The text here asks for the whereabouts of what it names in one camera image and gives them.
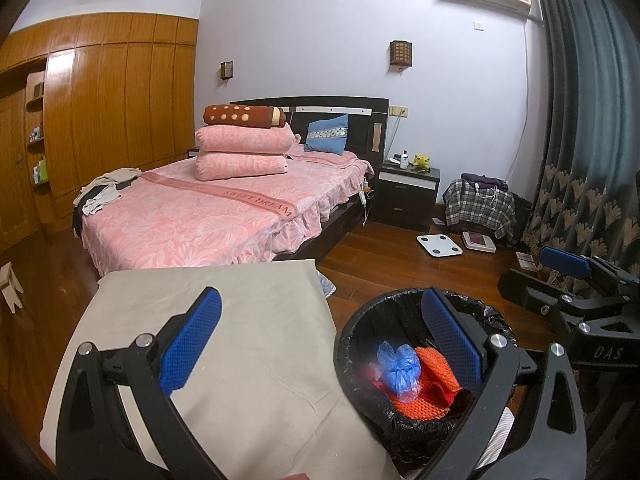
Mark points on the pink flat pillow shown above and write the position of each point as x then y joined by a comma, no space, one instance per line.
345,159

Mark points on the yellow plush toy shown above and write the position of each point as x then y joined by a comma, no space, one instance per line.
421,162

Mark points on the brown dotted bolster pillow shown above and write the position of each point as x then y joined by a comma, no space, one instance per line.
240,116

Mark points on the beige garment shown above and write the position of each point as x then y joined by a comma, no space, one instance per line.
122,175

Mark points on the person's striped clothing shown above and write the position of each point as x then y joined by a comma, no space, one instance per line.
495,440

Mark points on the white lotion bottle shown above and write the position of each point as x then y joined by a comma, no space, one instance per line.
404,160

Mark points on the white framed floor scale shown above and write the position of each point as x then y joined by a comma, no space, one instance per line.
479,241

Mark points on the green bottle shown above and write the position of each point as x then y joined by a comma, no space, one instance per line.
40,170

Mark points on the pink bedspread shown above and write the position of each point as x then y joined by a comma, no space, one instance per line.
200,220

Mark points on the white garment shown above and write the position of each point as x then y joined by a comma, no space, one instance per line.
102,200

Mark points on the white bathroom scale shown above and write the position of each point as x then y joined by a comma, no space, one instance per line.
439,245

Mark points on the red cloth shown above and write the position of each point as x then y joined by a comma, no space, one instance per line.
452,396

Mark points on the orange mesh net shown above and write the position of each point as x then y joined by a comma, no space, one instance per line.
435,365

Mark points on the pink folded blanket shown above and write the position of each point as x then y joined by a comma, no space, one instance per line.
245,139
240,166

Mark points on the blue cushion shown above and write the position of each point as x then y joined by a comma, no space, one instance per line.
325,135

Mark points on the dark purple garment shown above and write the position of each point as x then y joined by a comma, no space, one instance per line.
480,180

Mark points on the grey quilted cloth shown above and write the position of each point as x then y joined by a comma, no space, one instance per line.
326,287

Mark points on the small white stool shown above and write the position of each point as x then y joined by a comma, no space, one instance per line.
10,285

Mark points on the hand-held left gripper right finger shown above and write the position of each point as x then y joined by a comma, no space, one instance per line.
450,340

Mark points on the small toiletry bottles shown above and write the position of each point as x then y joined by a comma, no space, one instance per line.
35,134

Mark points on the dark wooden bed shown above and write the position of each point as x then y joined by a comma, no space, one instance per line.
340,110

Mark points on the dark nightstand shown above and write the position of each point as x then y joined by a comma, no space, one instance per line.
405,200

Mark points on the small white box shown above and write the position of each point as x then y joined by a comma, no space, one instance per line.
526,261

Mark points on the plaid cloth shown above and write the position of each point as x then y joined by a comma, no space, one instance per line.
475,210

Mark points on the blue plastic bag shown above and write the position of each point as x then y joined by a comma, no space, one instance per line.
400,365

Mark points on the wall socket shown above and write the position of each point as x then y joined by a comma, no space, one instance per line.
399,111

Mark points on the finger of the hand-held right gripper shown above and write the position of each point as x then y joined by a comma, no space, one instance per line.
525,290
565,261

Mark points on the wooden wardrobe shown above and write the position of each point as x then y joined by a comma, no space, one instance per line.
125,110

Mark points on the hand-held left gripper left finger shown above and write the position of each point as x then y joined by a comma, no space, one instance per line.
192,340

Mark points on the teal patterned curtain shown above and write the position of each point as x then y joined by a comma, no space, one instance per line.
590,110

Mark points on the black lined trash bin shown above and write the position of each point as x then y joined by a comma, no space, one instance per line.
360,340

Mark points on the wooden lattice wall lamp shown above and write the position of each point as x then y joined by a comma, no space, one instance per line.
226,71
401,53

